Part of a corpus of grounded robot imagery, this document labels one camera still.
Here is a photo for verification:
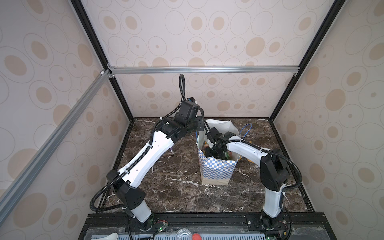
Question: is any blue checkered paper bag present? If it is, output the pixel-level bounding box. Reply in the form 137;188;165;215
196;120;253;186

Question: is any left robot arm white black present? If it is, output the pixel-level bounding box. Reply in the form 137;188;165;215
107;98;204;225

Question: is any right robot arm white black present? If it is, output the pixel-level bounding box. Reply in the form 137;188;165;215
206;128;292;231

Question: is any red emergency button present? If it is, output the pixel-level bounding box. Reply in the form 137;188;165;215
192;233;202;240

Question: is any clear plastic cup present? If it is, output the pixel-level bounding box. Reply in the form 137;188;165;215
176;228;193;240

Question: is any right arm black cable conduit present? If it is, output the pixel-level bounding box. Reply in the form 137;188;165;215
214;138;303;193

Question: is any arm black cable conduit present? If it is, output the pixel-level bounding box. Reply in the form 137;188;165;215
214;138;303;193
89;73;188;213

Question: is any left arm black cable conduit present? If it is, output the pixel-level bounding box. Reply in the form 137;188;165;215
89;73;188;213

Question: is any aluminium rail back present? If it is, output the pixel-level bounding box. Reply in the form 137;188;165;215
111;66;300;75

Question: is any aluminium rail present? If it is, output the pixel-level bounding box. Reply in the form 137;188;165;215
1;69;111;225
111;66;300;75

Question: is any black corner frame post left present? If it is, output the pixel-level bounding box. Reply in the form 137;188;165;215
70;0;135;122

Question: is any black corner frame post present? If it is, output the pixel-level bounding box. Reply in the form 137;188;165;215
70;0;135;122
269;0;347;122

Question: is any black corner frame post right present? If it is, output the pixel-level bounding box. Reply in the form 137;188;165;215
269;0;347;122

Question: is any aluminium rail left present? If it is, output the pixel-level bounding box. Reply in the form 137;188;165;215
1;69;111;225

